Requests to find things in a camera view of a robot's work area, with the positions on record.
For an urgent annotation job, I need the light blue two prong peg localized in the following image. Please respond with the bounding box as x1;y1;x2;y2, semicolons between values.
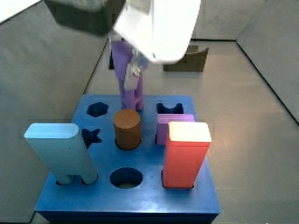
23;123;99;185

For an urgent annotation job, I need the brown cylinder peg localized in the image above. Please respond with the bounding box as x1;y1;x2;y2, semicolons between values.
113;108;141;151

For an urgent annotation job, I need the light purple square peg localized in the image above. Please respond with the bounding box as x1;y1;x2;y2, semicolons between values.
155;113;196;146

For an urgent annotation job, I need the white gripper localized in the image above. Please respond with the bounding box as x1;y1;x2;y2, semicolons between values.
113;0;201;91

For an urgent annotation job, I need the red rectangular block peg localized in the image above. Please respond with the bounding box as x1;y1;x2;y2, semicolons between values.
163;122;211;188

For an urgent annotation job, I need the black curved fixture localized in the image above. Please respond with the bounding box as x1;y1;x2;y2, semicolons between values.
163;45;209;72

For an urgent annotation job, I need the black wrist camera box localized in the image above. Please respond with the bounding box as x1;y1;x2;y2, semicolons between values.
44;0;125;36

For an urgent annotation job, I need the blue foam peg board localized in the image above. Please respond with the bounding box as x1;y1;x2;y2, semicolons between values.
35;94;220;224

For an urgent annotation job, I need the purple three prong object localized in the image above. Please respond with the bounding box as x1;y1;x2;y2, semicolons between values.
111;41;148;110

